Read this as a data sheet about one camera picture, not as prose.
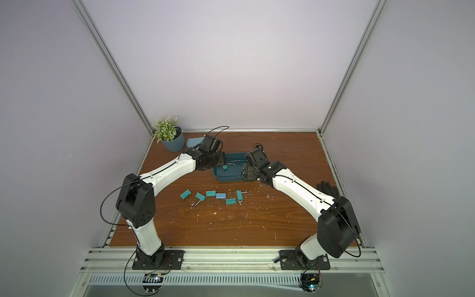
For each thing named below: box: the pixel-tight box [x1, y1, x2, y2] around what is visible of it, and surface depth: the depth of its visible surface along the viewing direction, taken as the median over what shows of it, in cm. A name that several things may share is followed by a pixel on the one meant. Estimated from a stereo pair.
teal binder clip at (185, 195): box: [179, 188, 195, 209], surface depth 92 cm
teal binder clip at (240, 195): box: [236, 189, 253, 202], surface depth 94 cm
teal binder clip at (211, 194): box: [205, 189, 217, 207], surface depth 94 cm
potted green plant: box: [152, 115, 185, 153], surface depth 102 cm
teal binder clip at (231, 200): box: [225, 188, 237, 206], surface depth 91 cm
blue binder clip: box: [215, 193, 227, 211], surface depth 92 cm
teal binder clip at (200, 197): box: [195, 191, 207, 202], surface depth 92 cm
